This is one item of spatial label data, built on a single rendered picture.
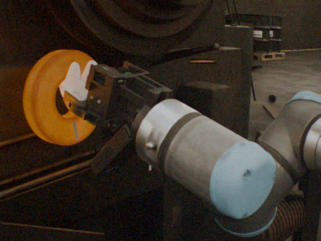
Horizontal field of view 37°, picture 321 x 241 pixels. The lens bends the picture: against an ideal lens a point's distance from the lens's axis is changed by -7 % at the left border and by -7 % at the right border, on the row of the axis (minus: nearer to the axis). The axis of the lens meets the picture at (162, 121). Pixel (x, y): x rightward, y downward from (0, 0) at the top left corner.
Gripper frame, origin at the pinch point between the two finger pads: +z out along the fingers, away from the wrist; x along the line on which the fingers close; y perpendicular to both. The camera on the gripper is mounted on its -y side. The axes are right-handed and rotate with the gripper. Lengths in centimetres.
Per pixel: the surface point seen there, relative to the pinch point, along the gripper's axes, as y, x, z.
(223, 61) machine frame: -3, -58, 9
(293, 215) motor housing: -28, -54, -26
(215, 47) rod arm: 8.2, -27.3, -7.7
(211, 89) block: -4.3, -39.3, -1.6
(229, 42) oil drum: -45, -252, 129
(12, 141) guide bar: -11.5, 6.2, 4.6
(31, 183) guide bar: -14.0, 8.1, -4.7
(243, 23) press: -113, -712, 395
